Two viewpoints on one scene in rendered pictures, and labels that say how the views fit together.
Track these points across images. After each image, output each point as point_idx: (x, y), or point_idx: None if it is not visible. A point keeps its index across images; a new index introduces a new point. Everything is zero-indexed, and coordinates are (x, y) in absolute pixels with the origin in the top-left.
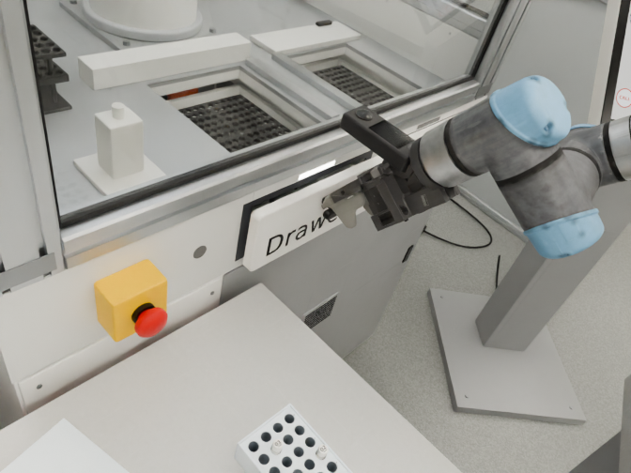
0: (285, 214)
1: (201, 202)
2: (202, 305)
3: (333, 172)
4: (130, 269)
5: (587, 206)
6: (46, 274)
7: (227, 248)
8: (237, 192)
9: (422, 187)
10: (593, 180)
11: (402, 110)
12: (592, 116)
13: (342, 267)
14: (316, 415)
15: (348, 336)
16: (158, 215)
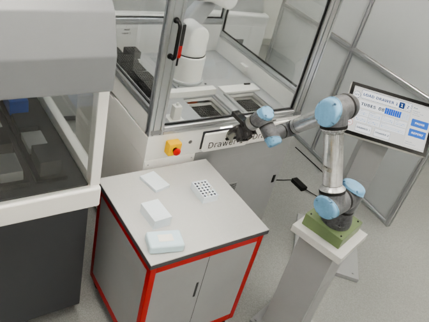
0: (214, 136)
1: (193, 127)
2: (188, 160)
3: None
4: (173, 139)
5: (276, 135)
6: (158, 135)
7: (197, 144)
8: (202, 127)
9: (247, 130)
10: (282, 131)
11: None
12: None
13: (238, 169)
14: (212, 186)
15: None
16: (182, 127)
